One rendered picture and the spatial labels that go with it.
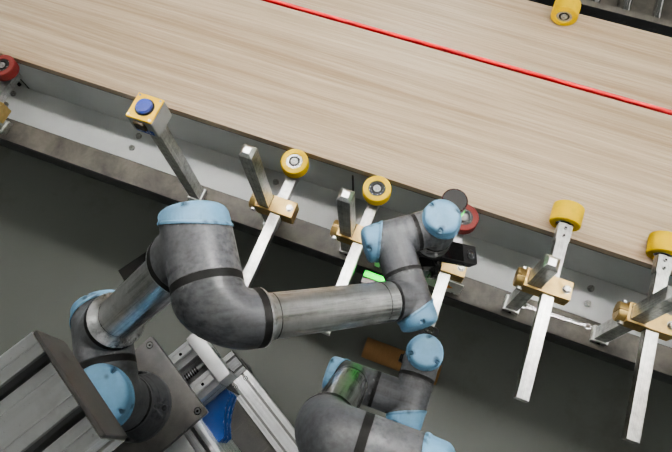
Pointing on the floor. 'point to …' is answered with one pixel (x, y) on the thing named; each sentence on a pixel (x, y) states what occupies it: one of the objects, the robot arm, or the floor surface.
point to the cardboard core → (385, 355)
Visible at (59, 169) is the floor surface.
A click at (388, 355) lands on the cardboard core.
